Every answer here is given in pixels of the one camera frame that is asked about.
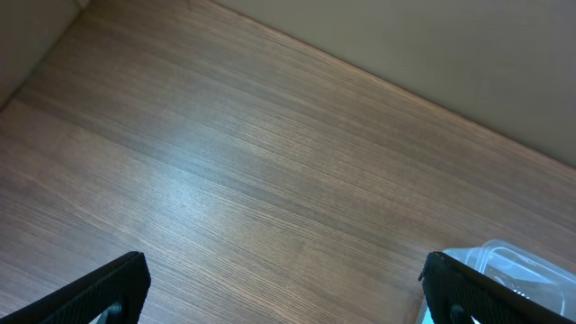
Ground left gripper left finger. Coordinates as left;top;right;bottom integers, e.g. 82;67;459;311
1;251;151;324

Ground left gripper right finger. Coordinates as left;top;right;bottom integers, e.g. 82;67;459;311
418;251;574;324

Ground left clear plastic container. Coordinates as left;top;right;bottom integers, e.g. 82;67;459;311
444;239;575;321

